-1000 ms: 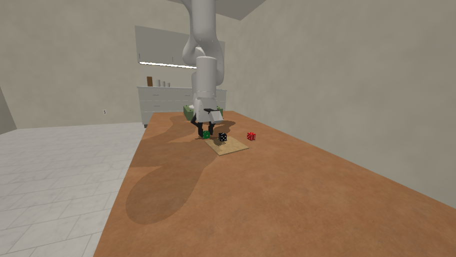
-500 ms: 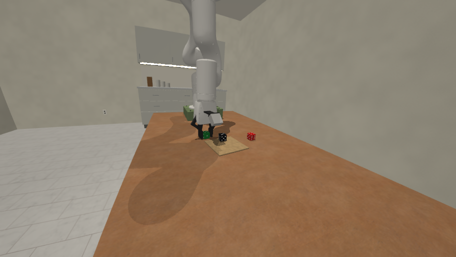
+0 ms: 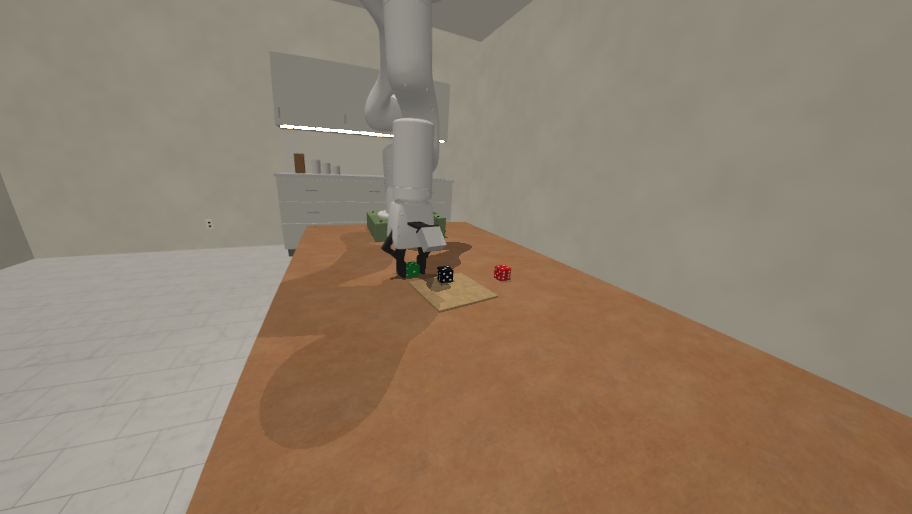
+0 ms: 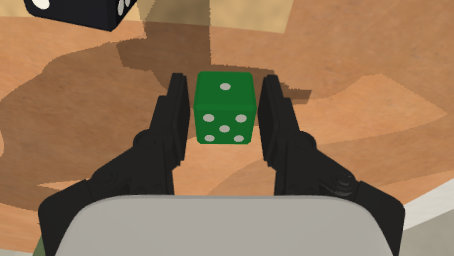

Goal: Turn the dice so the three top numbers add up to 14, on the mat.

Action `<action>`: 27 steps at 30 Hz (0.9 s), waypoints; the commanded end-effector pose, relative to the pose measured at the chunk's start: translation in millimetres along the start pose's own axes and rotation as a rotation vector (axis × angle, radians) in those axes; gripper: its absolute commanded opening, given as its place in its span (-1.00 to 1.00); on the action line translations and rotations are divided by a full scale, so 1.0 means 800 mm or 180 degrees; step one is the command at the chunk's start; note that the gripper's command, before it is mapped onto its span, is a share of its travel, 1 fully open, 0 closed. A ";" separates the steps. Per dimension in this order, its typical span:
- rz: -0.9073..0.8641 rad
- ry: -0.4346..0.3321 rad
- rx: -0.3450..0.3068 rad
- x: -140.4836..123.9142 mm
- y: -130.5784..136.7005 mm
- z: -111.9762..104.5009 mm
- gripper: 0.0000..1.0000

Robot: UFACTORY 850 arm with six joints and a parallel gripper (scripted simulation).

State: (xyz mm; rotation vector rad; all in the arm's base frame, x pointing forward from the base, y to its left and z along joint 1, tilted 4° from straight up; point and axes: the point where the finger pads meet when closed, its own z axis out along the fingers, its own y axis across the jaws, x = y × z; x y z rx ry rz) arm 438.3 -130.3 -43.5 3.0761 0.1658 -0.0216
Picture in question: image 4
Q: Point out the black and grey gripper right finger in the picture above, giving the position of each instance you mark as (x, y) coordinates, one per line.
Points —
(308, 171)

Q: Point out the green die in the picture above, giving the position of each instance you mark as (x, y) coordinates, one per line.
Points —
(224, 107)

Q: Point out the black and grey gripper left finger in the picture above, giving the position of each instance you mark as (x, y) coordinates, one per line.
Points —
(141, 170)

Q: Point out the black die with white pips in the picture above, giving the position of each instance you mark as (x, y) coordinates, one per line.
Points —
(104, 15)

